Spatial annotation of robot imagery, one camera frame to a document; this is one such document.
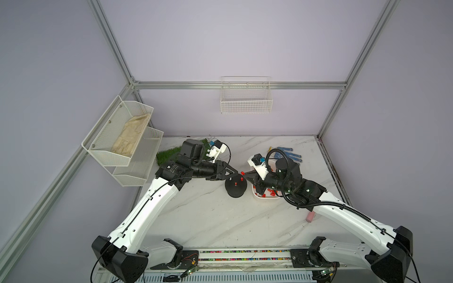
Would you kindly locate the upper white mesh shelf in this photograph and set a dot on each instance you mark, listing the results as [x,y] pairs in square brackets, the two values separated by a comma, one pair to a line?
[99,141]

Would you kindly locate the lower white mesh shelf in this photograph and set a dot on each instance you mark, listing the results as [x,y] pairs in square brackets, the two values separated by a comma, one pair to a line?
[137,172]

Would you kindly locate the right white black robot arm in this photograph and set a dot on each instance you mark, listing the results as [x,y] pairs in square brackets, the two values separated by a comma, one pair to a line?
[386,251]

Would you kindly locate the white mesh shelf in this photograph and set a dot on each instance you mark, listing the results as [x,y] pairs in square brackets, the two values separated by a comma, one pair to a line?
[137,172]
[99,141]

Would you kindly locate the aluminium mounting rail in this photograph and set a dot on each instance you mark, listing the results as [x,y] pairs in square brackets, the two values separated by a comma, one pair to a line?
[244,260]

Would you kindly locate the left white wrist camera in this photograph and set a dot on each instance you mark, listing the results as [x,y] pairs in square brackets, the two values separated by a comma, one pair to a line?
[216,148]

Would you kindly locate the beige cloth glove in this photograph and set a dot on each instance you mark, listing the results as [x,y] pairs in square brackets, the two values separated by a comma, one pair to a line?
[126,143]

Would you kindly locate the green artificial grass mat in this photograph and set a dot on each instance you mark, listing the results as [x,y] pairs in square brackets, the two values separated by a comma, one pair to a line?
[169,154]

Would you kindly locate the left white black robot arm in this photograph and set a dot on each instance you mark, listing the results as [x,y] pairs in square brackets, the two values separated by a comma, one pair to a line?
[190,163]

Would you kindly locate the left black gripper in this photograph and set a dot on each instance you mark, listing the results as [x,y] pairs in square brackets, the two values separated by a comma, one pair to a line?
[220,171]

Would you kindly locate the black round screw base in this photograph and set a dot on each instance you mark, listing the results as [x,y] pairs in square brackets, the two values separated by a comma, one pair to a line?
[235,191]

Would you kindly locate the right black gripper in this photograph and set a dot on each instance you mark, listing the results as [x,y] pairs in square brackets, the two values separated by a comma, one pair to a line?
[259,183]

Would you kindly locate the white plastic tray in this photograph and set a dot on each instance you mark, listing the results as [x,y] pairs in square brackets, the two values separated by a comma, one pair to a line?
[269,194]

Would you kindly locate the blue dotted work glove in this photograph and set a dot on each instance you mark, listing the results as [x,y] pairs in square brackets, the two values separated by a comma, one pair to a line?
[289,152]

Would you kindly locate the white wire wall basket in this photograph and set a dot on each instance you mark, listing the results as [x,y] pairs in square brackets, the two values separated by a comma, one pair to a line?
[246,95]

